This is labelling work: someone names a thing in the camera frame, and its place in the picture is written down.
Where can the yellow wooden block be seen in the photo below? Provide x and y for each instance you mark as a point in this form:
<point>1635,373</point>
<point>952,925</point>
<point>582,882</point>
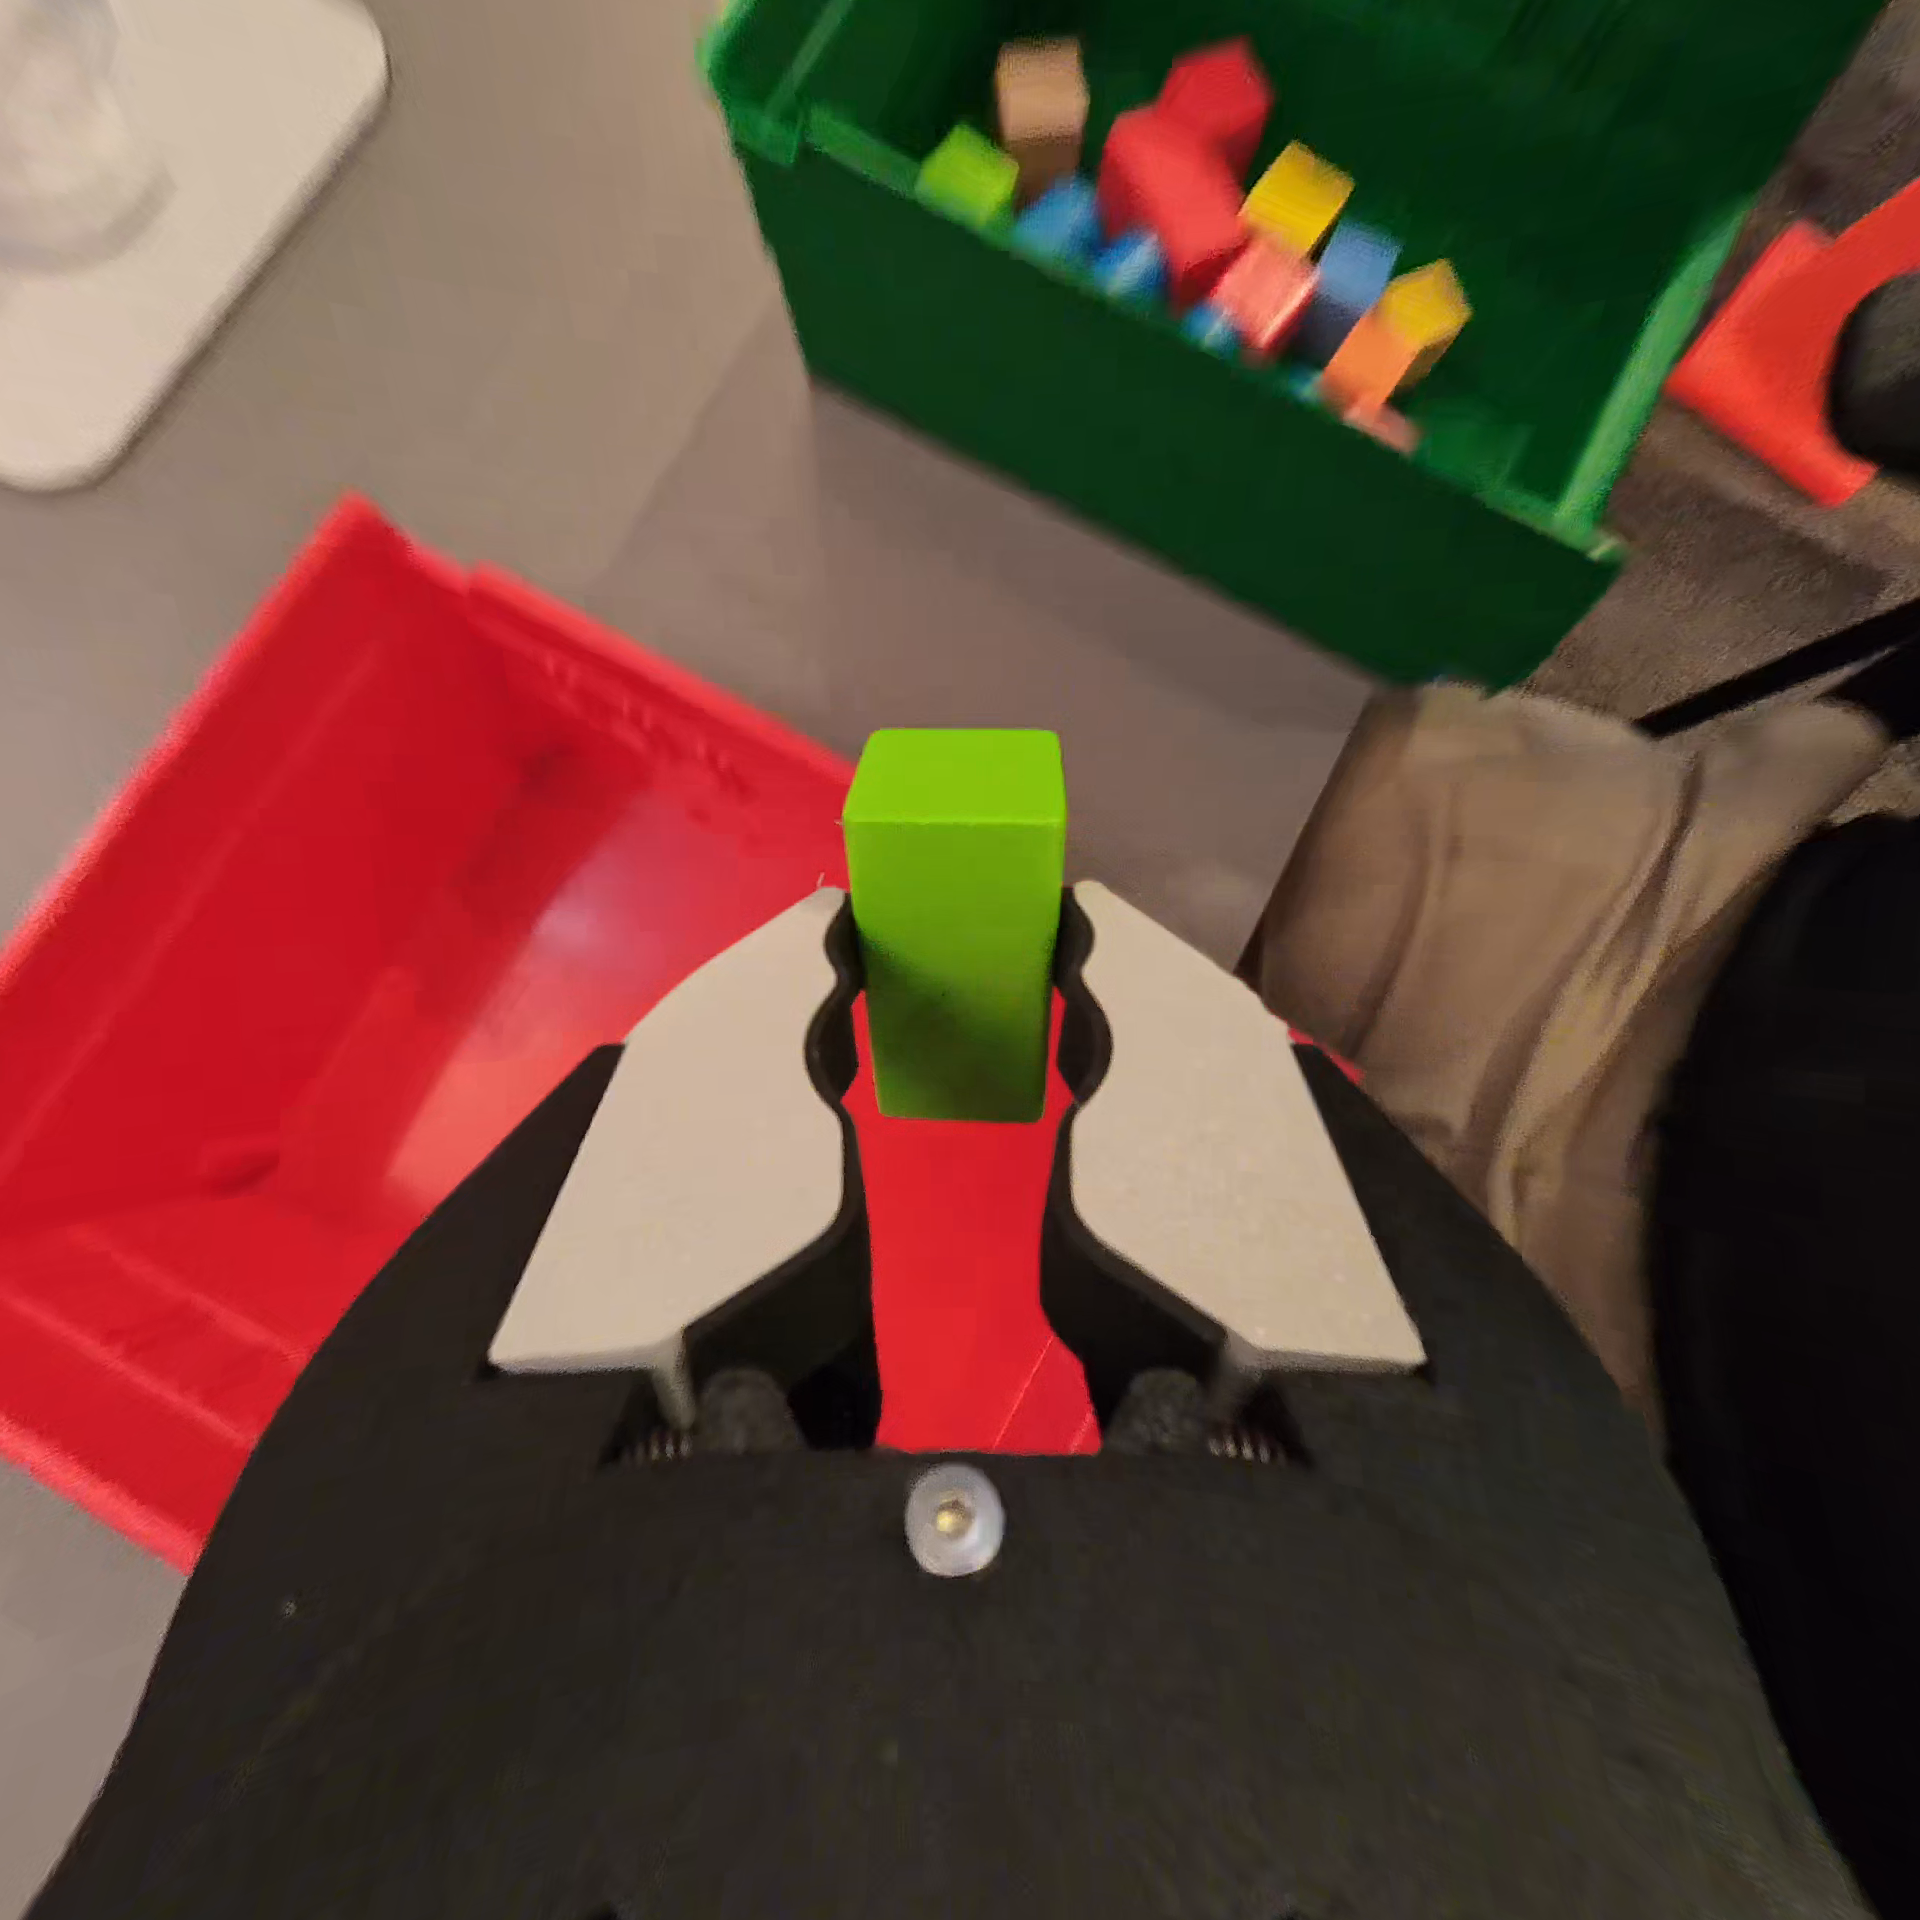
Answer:
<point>1299,196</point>
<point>1423,311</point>

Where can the white square pad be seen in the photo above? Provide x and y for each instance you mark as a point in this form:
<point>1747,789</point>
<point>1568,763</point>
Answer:
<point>224,270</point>

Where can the large red wooden block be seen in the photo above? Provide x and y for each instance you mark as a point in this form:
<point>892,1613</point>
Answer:
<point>1172,196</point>

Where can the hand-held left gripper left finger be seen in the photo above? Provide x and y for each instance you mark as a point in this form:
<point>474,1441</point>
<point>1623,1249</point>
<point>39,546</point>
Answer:
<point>704,1185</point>

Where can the natural wooden block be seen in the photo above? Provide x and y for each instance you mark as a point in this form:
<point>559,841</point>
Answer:
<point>1040,106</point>

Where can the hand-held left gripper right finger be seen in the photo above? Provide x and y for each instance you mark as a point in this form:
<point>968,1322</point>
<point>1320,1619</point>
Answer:
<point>1223,1185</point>

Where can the red plastic part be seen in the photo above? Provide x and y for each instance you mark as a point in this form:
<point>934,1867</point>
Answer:
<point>1763,354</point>

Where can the black round object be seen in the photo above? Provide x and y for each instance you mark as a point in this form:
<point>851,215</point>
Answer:
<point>1882,377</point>

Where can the clear glass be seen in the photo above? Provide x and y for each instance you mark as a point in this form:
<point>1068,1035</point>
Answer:
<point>60,121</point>

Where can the lime green wooden block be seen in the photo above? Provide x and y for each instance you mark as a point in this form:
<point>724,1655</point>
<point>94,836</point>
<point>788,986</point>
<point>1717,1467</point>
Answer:
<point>968,178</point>
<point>956,931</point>

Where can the person's leg in beige pants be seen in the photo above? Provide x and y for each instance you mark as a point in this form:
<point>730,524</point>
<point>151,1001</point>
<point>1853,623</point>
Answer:
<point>1500,931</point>

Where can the blue wooden cylinder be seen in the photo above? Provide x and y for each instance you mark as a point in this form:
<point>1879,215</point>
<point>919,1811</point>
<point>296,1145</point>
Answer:
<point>1062,220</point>
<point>1210,325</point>
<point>1133,267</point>

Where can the blue rectangular wooden block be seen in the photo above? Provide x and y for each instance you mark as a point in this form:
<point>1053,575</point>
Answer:
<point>1354,282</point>

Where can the red plastic bin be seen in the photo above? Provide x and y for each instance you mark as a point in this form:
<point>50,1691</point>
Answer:
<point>376,931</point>

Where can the green plastic bin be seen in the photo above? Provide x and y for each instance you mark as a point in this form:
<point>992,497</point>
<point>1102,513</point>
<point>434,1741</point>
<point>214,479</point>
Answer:
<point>1141,436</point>

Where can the orange wooden block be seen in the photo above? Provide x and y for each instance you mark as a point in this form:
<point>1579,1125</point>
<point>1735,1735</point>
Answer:
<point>1368,364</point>

